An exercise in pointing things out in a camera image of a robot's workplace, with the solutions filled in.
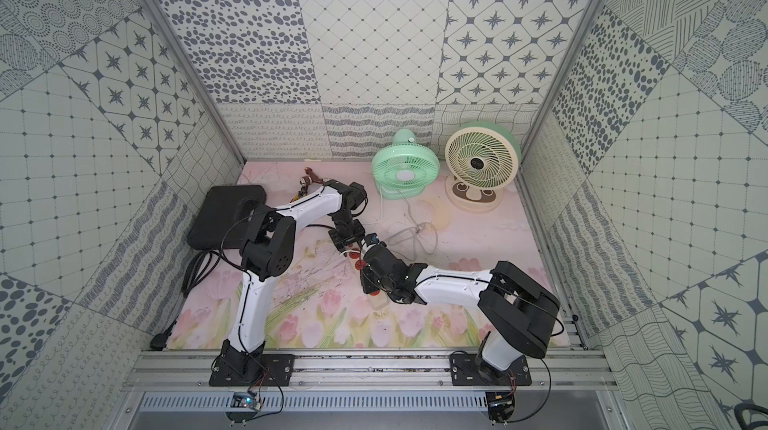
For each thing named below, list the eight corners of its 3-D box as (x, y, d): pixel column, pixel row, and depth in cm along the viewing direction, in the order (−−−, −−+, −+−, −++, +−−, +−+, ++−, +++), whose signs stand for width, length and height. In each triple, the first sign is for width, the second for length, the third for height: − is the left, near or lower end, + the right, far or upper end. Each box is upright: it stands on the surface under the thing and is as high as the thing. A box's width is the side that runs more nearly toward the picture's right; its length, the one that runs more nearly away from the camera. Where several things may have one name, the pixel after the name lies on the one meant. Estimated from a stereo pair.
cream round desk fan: (436, 204, 111) (449, 137, 85) (442, 183, 117) (456, 115, 92) (493, 218, 107) (524, 152, 81) (496, 196, 113) (525, 129, 88)
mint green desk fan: (376, 212, 107) (371, 162, 87) (377, 177, 118) (374, 125, 98) (431, 212, 107) (439, 162, 87) (428, 177, 118) (434, 125, 98)
